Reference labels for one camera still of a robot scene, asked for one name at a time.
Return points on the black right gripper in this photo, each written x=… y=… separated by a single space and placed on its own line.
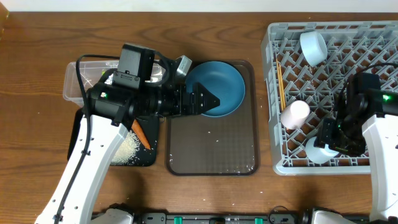
x=325 y=136

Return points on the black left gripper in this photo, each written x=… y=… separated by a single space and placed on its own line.
x=194 y=103

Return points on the dark blue plate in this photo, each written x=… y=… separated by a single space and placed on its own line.
x=222 y=80

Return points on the light blue cup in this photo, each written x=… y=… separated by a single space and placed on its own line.
x=319 y=155

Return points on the pink cup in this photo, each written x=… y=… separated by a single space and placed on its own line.
x=294 y=116

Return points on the orange carrot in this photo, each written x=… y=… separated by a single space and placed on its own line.
x=136 y=127

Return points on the wooden chopstick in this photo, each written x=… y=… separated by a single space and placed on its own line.
x=280 y=84
x=282 y=87

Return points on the light blue bowl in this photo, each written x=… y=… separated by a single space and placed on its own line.
x=313 y=47

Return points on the pile of rice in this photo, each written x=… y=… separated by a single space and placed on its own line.
x=133 y=153

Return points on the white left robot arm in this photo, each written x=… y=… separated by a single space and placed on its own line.
x=109 y=113

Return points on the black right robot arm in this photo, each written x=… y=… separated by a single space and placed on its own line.
x=366 y=121

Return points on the grey dishwasher rack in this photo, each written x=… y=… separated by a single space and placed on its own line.
x=351 y=46

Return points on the brown serving tray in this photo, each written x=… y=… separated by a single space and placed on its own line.
x=228 y=145

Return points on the black plastic tray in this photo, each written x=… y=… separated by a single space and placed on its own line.
x=150 y=126

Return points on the clear plastic bin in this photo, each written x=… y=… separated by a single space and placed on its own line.
x=91 y=72

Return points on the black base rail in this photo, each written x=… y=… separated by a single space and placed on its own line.
x=121 y=213

